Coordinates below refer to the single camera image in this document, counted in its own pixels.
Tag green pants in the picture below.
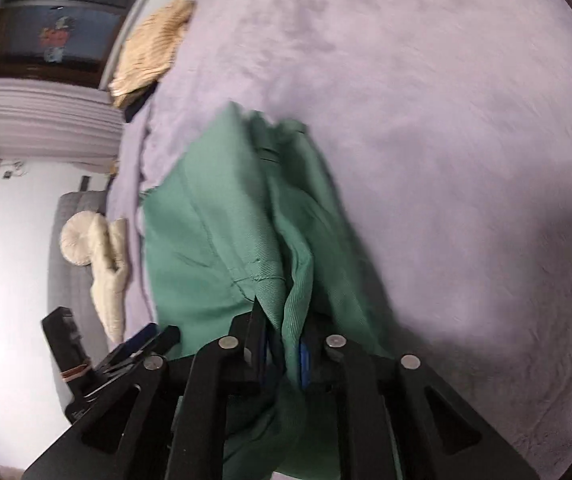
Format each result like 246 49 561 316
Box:
142 101 401 480

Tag yellow knitted cloth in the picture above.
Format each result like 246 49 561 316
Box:
108 0 197 108

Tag lilac pleated curtain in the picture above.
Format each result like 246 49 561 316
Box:
0 77 125 174

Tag cream knitted cloth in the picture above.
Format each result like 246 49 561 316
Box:
88 217 131 343

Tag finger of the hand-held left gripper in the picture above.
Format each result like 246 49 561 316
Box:
83 326 181 403
100 322 159 368

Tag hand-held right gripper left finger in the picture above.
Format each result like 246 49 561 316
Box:
23 297 287 480

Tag dark framed window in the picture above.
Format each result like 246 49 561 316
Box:
0 0 161 89

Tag lilac fluffy blanket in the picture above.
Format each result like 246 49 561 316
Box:
106 0 572 480

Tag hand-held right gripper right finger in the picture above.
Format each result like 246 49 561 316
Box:
298 311 541 480

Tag grey sofa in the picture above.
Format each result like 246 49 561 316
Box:
48 190 143 356

